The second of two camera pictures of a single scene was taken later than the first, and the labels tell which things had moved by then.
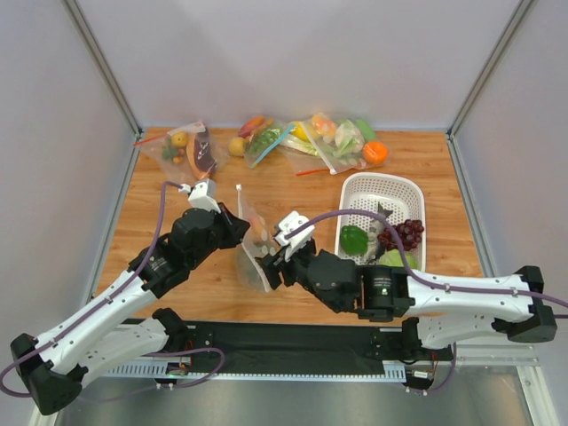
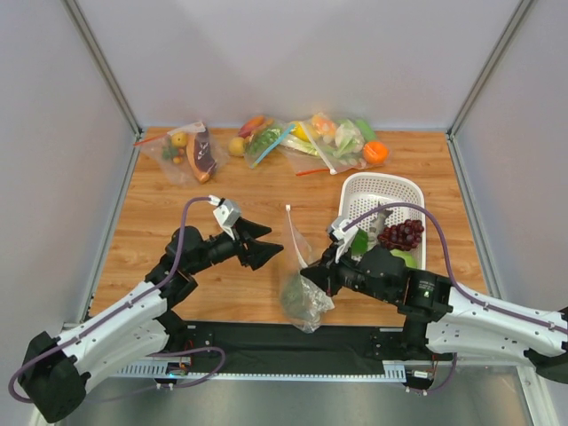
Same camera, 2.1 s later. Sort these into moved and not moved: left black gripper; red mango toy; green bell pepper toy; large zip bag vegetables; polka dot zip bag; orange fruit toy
Moved: left black gripper; polka dot zip bag
Not moved: green bell pepper toy; orange fruit toy; large zip bag vegetables; red mango toy
